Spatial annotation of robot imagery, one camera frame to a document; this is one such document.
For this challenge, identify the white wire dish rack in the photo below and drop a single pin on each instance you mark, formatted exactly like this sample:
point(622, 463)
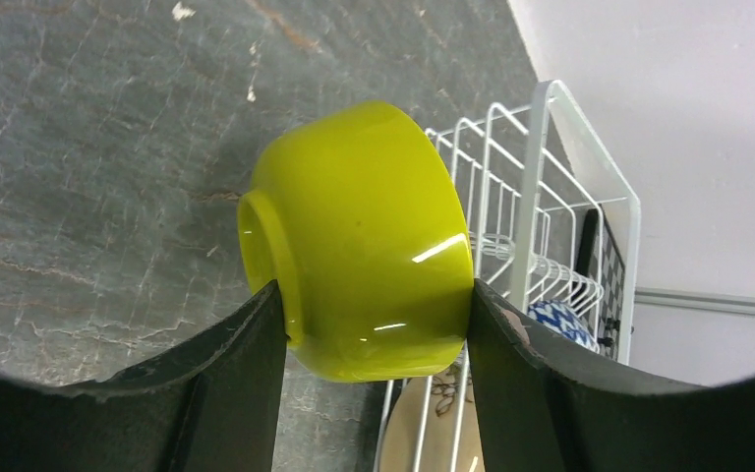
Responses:
point(525, 177)

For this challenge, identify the black white chessboard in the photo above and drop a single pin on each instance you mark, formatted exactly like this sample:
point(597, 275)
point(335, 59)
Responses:
point(599, 258)

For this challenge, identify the beige ceramic bowl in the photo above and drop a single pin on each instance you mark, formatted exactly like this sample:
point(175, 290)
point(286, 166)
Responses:
point(437, 408)

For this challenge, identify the yellow bowl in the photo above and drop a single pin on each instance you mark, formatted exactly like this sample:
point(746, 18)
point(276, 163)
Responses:
point(356, 219)

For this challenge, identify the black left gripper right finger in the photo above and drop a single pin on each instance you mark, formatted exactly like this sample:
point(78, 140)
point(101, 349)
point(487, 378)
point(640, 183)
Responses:
point(545, 403)

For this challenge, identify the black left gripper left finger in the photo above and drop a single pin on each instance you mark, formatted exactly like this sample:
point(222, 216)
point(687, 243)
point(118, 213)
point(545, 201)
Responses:
point(210, 403)

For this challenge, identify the blue patterned bowl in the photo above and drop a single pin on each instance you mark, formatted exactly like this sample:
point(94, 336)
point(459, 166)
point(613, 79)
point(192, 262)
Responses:
point(562, 319)

